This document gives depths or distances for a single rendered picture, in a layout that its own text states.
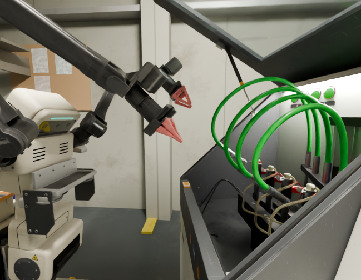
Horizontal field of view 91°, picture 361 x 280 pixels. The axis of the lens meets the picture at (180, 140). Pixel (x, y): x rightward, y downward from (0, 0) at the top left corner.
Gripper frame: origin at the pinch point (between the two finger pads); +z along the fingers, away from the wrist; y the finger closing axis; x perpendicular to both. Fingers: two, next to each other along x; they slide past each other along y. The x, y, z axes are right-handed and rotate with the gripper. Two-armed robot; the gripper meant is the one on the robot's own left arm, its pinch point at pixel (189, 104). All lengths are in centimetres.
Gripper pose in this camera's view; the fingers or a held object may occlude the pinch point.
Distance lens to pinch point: 77.1
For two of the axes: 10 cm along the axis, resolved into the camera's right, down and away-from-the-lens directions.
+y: 0.9, 0.9, 9.9
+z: 6.9, 7.1, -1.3
